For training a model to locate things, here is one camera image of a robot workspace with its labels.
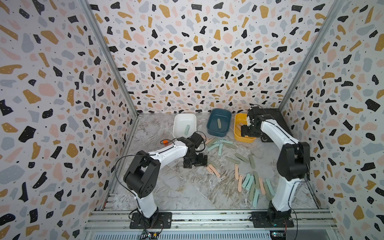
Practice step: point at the olive knife lowest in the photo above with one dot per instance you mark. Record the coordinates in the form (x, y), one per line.
(252, 192)

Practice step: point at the white storage box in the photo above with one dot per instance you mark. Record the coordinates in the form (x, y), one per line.
(180, 123)

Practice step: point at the olive knife bottom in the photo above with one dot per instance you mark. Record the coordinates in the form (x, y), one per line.
(257, 183)

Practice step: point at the pink knife pair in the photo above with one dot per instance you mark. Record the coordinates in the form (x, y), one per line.
(209, 170)
(214, 170)

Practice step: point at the olive knife upper right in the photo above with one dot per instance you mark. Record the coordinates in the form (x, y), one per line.
(230, 145)

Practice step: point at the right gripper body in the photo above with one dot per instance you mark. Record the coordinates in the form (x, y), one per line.
(247, 131)

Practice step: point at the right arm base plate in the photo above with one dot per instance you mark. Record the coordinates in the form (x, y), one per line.
(272, 219)

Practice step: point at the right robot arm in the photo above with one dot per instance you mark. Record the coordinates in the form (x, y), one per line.
(293, 163)

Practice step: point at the black case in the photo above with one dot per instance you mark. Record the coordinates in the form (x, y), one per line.
(278, 116)

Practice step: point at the aluminium front rail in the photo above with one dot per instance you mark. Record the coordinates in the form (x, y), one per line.
(310, 224)

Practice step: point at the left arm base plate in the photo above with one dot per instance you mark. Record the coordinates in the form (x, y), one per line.
(150, 220)

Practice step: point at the olive knife centre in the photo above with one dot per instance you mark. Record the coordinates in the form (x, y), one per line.
(232, 160)

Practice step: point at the mint knife lowest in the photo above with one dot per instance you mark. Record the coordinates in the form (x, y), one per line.
(255, 198)

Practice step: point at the yellow storage box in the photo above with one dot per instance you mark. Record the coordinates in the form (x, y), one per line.
(241, 117)

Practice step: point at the olive knife pair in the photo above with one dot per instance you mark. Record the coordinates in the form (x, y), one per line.
(210, 163)
(219, 123)

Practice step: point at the olive knife top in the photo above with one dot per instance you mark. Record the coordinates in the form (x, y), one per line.
(211, 141)

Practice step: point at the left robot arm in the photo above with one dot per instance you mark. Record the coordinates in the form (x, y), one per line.
(142, 175)

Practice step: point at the dark teal storage box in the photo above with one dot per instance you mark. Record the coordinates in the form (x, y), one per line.
(212, 125)

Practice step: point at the mint knife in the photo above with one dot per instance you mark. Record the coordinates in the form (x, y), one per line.
(270, 187)
(213, 146)
(220, 150)
(245, 181)
(226, 141)
(250, 183)
(187, 130)

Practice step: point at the olive knife far right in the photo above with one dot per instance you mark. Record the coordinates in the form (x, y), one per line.
(252, 161)

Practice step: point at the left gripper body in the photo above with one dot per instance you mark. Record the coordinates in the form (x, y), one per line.
(197, 160)

